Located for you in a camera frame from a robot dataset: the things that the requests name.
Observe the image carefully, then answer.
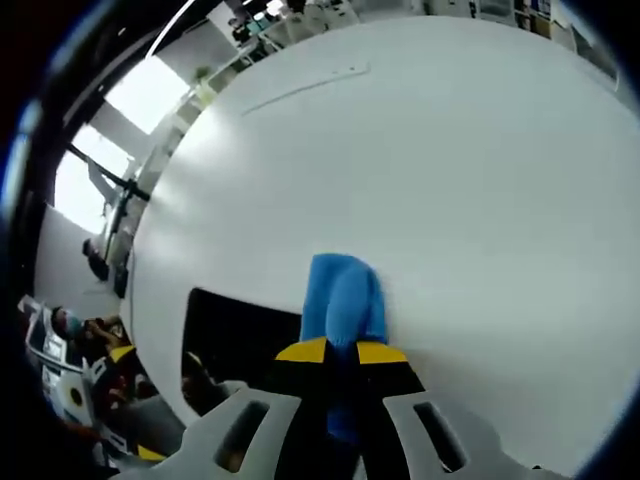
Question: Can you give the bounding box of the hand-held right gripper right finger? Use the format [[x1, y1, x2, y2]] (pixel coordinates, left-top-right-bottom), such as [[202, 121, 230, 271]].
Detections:
[[349, 339, 571, 480]]

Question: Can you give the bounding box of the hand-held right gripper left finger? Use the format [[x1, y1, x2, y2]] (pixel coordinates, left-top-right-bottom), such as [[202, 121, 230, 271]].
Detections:
[[112, 335, 359, 480]]

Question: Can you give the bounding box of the blue cleaning cloth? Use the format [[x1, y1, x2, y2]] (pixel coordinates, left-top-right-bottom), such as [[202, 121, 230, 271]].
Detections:
[[299, 253, 390, 446]]

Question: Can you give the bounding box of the grey mesh office chair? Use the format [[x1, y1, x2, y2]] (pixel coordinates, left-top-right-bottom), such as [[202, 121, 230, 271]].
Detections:
[[122, 392, 187, 454]]

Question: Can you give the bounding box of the person's masked head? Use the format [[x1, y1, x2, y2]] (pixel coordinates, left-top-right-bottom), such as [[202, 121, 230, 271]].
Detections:
[[49, 305, 84, 344]]

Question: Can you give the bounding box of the black tripod stand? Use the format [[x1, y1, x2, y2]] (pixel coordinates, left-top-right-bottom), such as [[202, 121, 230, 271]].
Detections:
[[68, 143, 152, 264]]

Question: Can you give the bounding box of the table cable flap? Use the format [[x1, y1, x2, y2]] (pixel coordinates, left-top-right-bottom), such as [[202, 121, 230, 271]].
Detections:
[[241, 61, 374, 117]]

